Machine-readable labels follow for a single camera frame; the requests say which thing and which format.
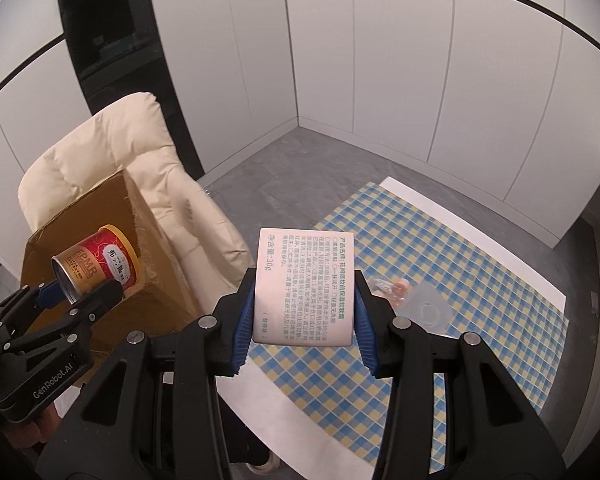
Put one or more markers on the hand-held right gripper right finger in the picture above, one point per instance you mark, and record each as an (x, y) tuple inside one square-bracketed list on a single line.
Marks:
[(367, 330)]

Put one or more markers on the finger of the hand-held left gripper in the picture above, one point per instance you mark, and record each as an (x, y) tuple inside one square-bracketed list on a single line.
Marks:
[(102, 300), (47, 295)]

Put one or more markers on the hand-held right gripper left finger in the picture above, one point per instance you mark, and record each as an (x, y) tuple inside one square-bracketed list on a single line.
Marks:
[(242, 330)]

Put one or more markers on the red tin can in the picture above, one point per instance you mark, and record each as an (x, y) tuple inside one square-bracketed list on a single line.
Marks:
[(100, 260)]

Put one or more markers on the translucent plastic container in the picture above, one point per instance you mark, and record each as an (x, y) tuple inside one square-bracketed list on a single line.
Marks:
[(430, 305)]

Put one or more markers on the white printed carton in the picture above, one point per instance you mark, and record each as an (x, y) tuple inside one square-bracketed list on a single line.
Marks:
[(300, 285)]

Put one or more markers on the brown cardboard box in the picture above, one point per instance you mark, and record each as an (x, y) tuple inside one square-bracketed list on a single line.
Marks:
[(152, 245)]

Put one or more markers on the person's left hand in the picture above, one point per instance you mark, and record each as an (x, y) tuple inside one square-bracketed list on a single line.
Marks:
[(40, 422)]

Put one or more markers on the small clear bottle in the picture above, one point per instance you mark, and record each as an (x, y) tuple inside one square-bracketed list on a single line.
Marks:
[(381, 286)]

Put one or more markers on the blue yellow checkered tablecloth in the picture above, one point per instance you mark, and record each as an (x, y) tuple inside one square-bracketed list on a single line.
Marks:
[(430, 240)]

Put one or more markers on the white shoe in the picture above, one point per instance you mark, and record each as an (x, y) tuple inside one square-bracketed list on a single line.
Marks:
[(260, 462)]

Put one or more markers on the cream padded chair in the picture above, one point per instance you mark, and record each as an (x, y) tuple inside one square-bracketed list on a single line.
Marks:
[(130, 135)]

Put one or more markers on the grey floor socket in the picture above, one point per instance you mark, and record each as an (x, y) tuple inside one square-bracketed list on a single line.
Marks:
[(593, 303)]

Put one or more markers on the dark glass door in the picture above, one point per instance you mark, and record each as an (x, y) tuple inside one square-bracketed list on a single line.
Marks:
[(115, 35)]

